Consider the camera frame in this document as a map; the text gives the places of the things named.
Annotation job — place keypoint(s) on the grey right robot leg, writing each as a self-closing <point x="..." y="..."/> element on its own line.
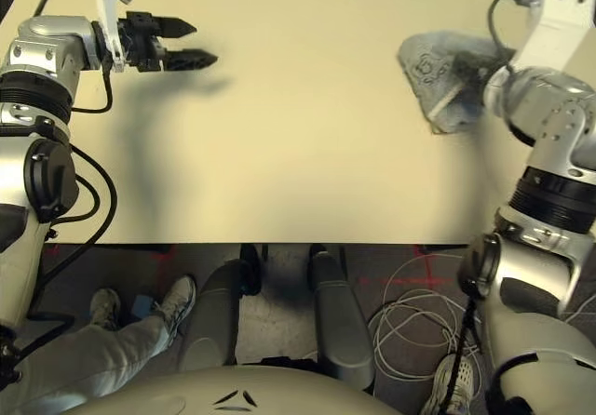
<point x="340" y="322"/>

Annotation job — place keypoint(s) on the grey robot leg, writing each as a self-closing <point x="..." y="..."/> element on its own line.
<point x="209" y="312"/>
<point x="340" y="322"/>

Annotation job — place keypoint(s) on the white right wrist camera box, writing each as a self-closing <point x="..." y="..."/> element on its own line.
<point x="554" y="29"/>

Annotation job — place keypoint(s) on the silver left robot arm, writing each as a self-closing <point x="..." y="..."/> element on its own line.
<point x="46" y="38"/>

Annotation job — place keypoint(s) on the grey trouser leg of bystander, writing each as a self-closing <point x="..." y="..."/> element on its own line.
<point x="93" y="359"/>

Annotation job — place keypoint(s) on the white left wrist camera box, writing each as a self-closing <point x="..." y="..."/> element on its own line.
<point x="109" y="15"/>

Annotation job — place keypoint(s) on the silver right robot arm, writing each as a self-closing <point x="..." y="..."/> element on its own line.
<point x="549" y="122"/>

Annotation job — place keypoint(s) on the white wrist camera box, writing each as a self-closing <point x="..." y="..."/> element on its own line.
<point x="109" y="15"/>
<point x="554" y="29"/>

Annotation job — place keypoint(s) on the grey left robot leg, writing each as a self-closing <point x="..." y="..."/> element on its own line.
<point x="209" y="312"/>

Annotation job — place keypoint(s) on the grey robot torso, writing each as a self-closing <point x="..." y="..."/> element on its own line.
<point x="233" y="387"/>

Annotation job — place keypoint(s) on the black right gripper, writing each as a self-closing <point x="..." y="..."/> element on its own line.
<point x="476" y="76"/>

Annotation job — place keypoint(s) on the olive grey sneaker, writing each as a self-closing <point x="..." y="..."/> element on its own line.
<point x="104" y="308"/>

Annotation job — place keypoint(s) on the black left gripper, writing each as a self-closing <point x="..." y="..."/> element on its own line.
<point x="139" y="43"/>

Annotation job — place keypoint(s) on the white grey sneaker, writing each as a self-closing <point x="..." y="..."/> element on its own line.
<point x="179" y="298"/>

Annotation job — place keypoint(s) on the grey terry rag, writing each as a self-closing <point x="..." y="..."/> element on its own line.
<point x="428" y="70"/>

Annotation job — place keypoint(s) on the white mesh sneaker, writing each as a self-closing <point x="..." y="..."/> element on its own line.
<point x="440" y="387"/>

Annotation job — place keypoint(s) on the small blue floor object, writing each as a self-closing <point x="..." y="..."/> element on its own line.
<point x="142" y="305"/>

